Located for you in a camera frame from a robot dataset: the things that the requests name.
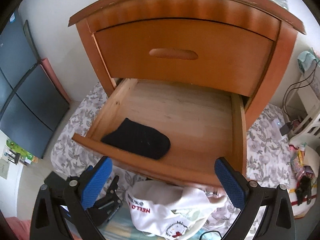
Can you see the floral blanket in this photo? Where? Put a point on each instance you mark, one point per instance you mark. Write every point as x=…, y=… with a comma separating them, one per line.
x=265, y=160

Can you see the black adapter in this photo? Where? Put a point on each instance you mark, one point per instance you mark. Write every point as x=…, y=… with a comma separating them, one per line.
x=286, y=128

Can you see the wooden nightstand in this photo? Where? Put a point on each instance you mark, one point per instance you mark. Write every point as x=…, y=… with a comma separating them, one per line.
x=175, y=5

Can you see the white printed garment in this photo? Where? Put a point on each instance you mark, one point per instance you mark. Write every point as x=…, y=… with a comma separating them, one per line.
x=170, y=205

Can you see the white power bank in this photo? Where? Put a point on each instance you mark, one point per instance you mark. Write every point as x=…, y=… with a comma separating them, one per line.
x=277, y=125

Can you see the pink cloth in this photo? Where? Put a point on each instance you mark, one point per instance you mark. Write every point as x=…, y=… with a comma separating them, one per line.
x=17, y=230

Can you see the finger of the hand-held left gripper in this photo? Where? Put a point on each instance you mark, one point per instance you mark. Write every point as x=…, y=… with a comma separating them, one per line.
x=53, y=182
x=113, y=187

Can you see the black sock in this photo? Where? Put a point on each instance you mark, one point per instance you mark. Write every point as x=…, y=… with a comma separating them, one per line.
x=140, y=140

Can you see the light teal cloth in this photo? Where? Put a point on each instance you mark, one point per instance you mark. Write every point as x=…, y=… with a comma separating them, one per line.
x=306, y=61

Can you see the colourful clutter pile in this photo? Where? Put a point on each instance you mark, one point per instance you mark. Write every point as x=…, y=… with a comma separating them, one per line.
x=301, y=160

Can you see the white cloth red trim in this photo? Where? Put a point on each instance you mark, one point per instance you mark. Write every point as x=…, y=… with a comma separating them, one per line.
x=300, y=207

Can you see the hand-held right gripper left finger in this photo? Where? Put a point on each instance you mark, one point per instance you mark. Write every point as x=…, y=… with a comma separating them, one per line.
x=97, y=182

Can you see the green cartons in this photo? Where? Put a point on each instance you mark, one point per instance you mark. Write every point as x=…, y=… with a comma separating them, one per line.
x=21, y=152

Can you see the dark refrigerator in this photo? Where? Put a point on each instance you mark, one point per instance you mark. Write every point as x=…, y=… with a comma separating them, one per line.
x=27, y=92

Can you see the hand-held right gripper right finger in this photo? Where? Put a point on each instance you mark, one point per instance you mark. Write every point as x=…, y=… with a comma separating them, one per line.
x=230, y=182

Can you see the black tangled cloth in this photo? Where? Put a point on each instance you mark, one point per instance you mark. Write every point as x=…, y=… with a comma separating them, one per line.
x=303, y=188

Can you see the wall plate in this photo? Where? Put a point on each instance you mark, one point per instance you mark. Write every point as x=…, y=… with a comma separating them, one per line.
x=4, y=170

